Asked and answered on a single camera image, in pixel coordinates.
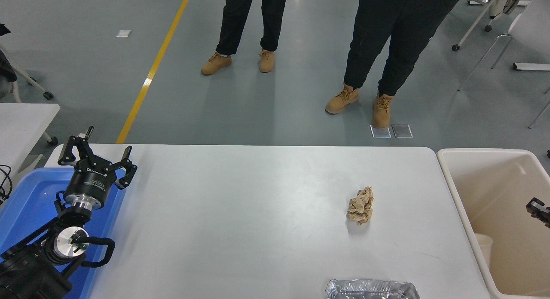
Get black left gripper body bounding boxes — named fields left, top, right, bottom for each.
left=64, top=162, right=118, bottom=203

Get white paper cup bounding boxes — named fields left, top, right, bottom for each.
left=474, top=233, right=494, bottom=269

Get silver foil tray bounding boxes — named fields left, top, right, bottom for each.
left=325, top=278, right=422, bottom=299

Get large pale bin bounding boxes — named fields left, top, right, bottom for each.
left=436, top=148, right=550, bottom=299

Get blue plastic tray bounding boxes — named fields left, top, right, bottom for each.
left=0, top=167, right=127, bottom=299

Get white wheeled stand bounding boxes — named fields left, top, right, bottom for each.
left=0, top=43, right=54, bottom=103

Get crumpled tan paper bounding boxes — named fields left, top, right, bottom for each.
left=347, top=186, right=374, bottom=226

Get white chair chrome legs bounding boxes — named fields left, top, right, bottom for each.
left=457, top=0, right=550, bottom=92

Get person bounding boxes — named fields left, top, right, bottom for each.
left=325, top=0, right=467, bottom=128
left=201, top=0, right=287, bottom=75

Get white wheeled rack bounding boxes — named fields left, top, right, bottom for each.
left=451, top=0, right=507, bottom=51

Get beige hanging garment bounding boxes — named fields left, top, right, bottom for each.
left=488, top=0, right=528, bottom=15

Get black cable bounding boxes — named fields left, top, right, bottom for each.
left=0, top=165, right=12, bottom=205

